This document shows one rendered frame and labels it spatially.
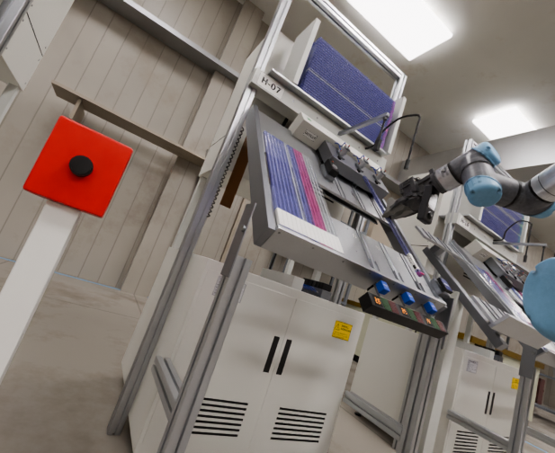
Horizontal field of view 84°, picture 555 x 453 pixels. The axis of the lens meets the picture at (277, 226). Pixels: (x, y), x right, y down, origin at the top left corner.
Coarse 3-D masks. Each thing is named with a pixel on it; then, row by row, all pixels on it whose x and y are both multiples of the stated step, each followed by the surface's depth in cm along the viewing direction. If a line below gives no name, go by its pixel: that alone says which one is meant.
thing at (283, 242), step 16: (272, 240) 70; (288, 240) 70; (304, 240) 71; (288, 256) 74; (304, 256) 75; (320, 256) 75; (336, 256) 76; (336, 272) 80; (352, 272) 81; (368, 272) 82; (368, 288) 88; (400, 288) 88; (400, 304) 94; (416, 304) 95
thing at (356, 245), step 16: (336, 224) 93; (352, 240) 92; (368, 240) 100; (352, 256) 85; (368, 256) 91; (384, 256) 99; (400, 256) 108; (384, 272) 91; (400, 272) 98; (416, 288) 98
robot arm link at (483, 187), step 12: (468, 168) 82; (480, 168) 79; (492, 168) 80; (468, 180) 79; (480, 180) 76; (492, 180) 76; (504, 180) 77; (468, 192) 78; (480, 192) 76; (492, 192) 75; (504, 192) 77; (516, 192) 77; (480, 204) 78; (492, 204) 77; (504, 204) 79
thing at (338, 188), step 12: (264, 120) 117; (276, 132) 116; (288, 132) 125; (288, 144) 115; (300, 144) 125; (312, 156) 123; (324, 180) 113; (336, 180) 122; (324, 192) 117; (336, 192) 112; (348, 192) 120; (360, 192) 129; (348, 204) 124; (360, 204) 119; (372, 204) 129; (372, 216) 121
